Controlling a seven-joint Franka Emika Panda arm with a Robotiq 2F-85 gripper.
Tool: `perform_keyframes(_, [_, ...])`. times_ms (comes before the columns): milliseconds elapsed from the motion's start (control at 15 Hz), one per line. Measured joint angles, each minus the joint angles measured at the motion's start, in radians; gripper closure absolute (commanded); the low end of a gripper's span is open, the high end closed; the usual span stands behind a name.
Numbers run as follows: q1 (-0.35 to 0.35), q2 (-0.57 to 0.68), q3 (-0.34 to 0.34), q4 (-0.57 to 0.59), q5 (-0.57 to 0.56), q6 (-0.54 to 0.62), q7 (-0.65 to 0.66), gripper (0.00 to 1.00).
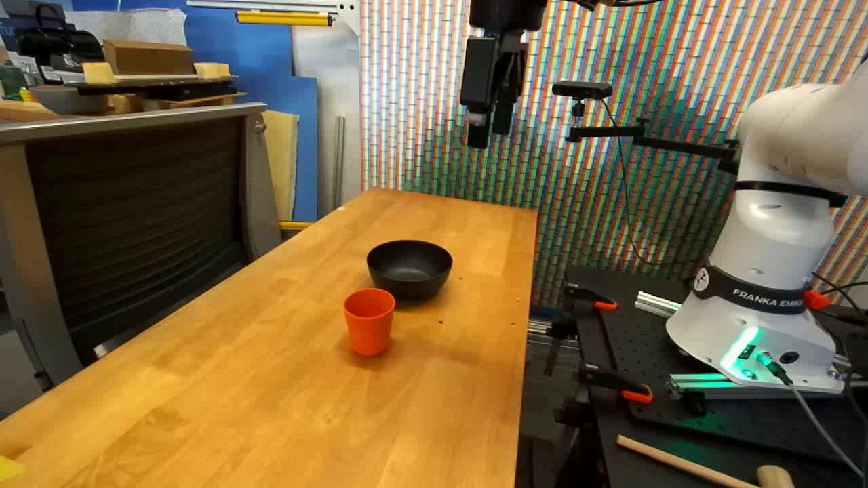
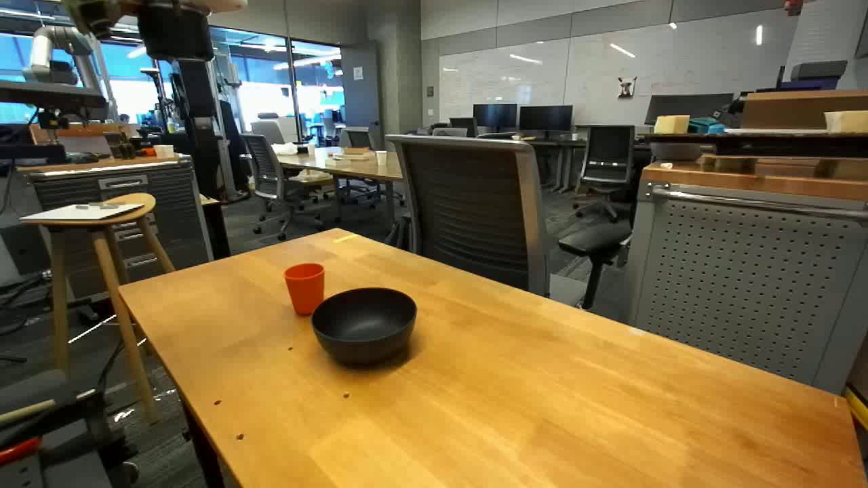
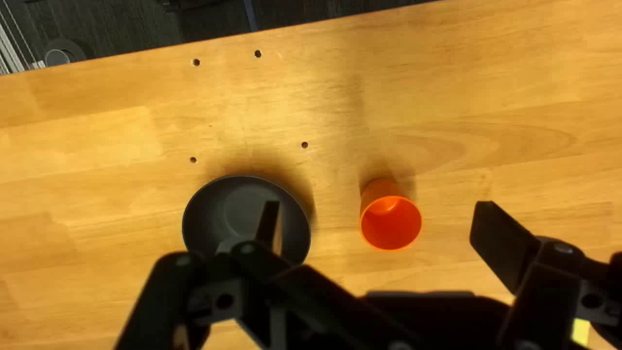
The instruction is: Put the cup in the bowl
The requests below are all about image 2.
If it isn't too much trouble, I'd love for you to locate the grey drawer cabinet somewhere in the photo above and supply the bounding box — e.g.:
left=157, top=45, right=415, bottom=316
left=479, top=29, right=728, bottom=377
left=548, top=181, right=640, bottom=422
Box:
left=28, top=160, right=213, bottom=282

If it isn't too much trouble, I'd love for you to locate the orange plastic cup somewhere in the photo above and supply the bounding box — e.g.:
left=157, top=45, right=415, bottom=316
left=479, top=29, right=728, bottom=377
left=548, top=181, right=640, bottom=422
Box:
left=286, top=262, right=325, bottom=316

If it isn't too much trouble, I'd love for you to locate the left black computer monitor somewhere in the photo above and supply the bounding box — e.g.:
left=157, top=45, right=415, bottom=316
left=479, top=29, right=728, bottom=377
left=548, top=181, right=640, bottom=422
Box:
left=472, top=104, right=519, bottom=132

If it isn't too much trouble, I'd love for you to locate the right black computer monitor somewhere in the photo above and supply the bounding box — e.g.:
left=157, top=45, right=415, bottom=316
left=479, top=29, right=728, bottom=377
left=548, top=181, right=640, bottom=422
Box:
left=519, top=105, right=574, bottom=132

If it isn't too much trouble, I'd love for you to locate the white paper on stool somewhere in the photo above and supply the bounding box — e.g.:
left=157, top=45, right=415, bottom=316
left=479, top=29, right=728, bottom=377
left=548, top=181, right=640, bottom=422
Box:
left=23, top=204, right=141, bottom=221

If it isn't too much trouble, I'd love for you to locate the background wooden table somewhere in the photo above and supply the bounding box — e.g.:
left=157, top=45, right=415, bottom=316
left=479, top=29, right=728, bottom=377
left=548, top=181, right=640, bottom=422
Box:
left=278, top=146, right=401, bottom=181

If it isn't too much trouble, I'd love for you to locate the black office chair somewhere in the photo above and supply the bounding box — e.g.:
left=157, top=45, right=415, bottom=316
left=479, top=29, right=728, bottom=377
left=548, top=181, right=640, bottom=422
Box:
left=560, top=125, right=636, bottom=308

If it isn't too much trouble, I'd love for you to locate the grey mesh office chair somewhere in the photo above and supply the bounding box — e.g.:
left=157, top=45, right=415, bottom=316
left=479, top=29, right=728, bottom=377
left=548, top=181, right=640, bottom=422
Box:
left=392, top=136, right=550, bottom=296

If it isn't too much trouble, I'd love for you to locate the black bowl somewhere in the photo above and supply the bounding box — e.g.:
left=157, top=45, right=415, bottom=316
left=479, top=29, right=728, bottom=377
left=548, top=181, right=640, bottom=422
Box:
left=313, top=287, right=419, bottom=366

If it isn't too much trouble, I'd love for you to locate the grey background office chair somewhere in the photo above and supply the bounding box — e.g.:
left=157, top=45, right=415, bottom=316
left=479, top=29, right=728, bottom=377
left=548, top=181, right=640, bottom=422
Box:
left=241, top=132, right=333, bottom=238

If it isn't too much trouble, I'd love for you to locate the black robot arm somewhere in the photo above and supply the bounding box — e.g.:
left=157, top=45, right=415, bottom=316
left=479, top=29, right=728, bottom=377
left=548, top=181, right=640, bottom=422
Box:
left=140, top=0, right=220, bottom=197

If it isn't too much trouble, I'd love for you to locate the grey perforated metal cabinet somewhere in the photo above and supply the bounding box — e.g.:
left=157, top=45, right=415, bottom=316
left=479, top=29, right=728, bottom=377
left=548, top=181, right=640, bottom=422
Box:
left=626, top=163, right=868, bottom=392

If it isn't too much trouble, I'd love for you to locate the wooden stool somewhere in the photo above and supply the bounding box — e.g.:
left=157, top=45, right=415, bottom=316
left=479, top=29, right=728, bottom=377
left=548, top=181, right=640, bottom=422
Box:
left=30, top=192, right=175, bottom=419

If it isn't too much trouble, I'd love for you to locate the black computer monitor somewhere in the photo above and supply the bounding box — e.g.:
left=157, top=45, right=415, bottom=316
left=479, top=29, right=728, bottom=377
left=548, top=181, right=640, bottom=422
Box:
left=472, top=104, right=519, bottom=132
left=519, top=105, right=574, bottom=132

